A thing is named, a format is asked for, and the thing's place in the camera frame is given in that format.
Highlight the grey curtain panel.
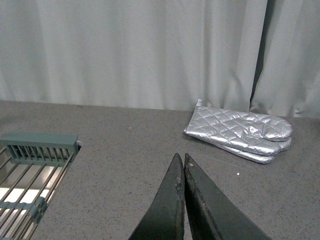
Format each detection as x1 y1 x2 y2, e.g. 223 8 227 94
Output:
0 0 267 111
250 0 320 118

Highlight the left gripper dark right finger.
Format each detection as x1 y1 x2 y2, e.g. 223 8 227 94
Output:
184 154 270 240

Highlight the green metal sink drying rack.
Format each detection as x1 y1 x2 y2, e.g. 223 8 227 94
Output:
0 132 82 240

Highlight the upper silver quilted oven mitt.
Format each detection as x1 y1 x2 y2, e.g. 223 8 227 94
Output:
185 100 293 153

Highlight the right grey curtain panel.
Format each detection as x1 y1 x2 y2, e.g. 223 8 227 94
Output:
250 0 320 118

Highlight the lower silver quilted oven mitt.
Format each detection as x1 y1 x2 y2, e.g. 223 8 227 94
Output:
190 136 292 165

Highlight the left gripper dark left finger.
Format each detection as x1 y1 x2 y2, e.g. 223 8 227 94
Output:
129 153 185 240

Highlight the silver quilted oven mitt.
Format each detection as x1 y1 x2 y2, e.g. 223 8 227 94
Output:
185 100 293 153
190 136 292 165

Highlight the left grey curtain panel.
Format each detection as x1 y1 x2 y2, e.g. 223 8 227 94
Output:
0 0 267 111

